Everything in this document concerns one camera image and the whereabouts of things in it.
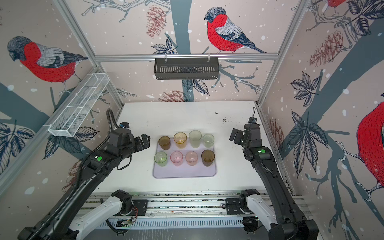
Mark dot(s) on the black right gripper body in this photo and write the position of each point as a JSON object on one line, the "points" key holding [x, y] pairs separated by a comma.
{"points": [[239, 137]]}

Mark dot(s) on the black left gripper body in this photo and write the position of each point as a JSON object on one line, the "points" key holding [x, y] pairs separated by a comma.
{"points": [[138, 144]]}

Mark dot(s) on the smooth green glass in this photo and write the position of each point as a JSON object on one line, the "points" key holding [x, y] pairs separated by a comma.
{"points": [[161, 159]]}

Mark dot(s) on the amber textured glass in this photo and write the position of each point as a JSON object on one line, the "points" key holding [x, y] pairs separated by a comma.
{"points": [[165, 142], [208, 157]]}

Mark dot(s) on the pink glass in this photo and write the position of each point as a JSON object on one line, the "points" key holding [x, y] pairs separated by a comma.
{"points": [[177, 158], [192, 158]]}

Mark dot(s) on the smooth yellow glass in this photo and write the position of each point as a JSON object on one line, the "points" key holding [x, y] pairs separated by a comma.
{"points": [[180, 140]]}

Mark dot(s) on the tall pale green textured glass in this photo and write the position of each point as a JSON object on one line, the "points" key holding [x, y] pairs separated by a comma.
{"points": [[195, 137]]}

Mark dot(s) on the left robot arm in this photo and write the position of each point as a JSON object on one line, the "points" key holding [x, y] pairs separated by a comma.
{"points": [[61, 222]]}

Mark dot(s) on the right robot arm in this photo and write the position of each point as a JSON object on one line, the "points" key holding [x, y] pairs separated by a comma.
{"points": [[284, 220]]}

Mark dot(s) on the lilac plastic tray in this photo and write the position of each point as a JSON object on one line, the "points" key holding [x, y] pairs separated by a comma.
{"points": [[184, 170]]}

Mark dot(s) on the black hanging basket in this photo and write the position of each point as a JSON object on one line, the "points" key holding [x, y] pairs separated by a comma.
{"points": [[186, 69]]}

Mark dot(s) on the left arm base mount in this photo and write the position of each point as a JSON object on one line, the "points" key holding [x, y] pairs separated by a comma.
{"points": [[139, 207]]}

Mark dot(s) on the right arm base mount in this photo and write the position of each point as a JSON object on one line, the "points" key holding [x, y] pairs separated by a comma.
{"points": [[238, 206]]}

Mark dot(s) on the white wire mesh basket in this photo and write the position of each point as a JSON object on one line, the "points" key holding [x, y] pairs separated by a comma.
{"points": [[71, 118]]}

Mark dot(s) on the horizontal aluminium rail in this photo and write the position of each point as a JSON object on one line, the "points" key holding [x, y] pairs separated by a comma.
{"points": [[148, 58]]}

